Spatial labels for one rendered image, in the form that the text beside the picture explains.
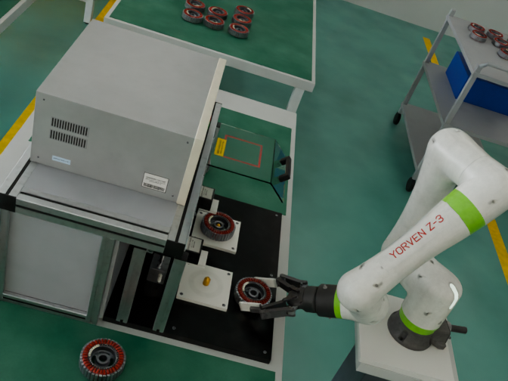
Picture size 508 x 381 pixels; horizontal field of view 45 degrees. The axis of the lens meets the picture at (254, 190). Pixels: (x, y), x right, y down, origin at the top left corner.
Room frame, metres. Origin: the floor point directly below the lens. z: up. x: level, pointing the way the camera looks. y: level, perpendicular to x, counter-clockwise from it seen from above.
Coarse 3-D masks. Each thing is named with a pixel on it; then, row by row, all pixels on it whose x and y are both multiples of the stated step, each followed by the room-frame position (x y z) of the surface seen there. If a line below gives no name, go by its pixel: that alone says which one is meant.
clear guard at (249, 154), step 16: (224, 128) 1.66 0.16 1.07; (240, 144) 1.60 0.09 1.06; (256, 144) 1.63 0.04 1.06; (272, 144) 1.67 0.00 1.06; (208, 160) 1.46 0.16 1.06; (224, 160) 1.49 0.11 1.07; (240, 160) 1.52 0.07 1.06; (256, 160) 1.55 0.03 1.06; (272, 160) 1.58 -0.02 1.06; (256, 176) 1.47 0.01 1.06; (272, 176) 1.50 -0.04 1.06
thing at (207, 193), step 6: (204, 186) 1.52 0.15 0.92; (204, 192) 1.49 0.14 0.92; (210, 192) 1.51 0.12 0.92; (204, 198) 1.47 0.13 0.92; (210, 198) 1.48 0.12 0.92; (198, 204) 1.46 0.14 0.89; (204, 204) 1.47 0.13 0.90; (210, 204) 1.47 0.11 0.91; (216, 204) 1.51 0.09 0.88; (204, 210) 1.47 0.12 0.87; (210, 210) 1.47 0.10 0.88; (216, 210) 1.48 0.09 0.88
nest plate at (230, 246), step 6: (198, 216) 1.54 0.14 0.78; (198, 222) 1.51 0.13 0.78; (240, 222) 1.59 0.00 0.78; (198, 228) 1.48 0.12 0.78; (192, 234) 1.45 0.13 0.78; (198, 234) 1.46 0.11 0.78; (204, 234) 1.47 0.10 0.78; (234, 234) 1.52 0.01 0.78; (204, 240) 1.44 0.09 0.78; (210, 240) 1.45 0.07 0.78; (228, 240) 1.48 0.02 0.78; (234, 240) 1.49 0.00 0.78; (210, 246) 1.43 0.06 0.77; (216, 246) 1.43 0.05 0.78; (222, 246) 1.44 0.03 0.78; (228, 246) 1.45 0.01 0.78; (234, 246) 1.46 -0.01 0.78; (234, 252) 1.44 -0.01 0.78
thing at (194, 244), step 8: (192, 240) 1.27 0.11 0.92; (200, 240) 1.28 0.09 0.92; (192, 248) 1.24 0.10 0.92; (200, 248) 1.25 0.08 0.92; (160, 256) 1.22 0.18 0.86; (168, 256) 1.22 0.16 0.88; (192, 256) 1.23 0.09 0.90; (200, 256) 1.26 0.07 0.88; (160, 264) 1.22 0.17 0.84; (192, 264) 1.23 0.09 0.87; (200, 264) 1.24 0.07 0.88
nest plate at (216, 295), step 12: (192, 276) 1.28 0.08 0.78; (204, 276) 1.29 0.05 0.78; (216, 276) 1.31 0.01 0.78; (228, 276) 1.33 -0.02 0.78; (180, 288) 1.21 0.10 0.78; (192, 288) 1.23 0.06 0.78; (204, 288) 1.25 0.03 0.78; (216, 288) 1.27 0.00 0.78; (228, 288) 1.28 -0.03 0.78; (192, 300) 1.19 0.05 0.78; (204, 300) 1.20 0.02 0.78; (216, 300) 1.22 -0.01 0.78
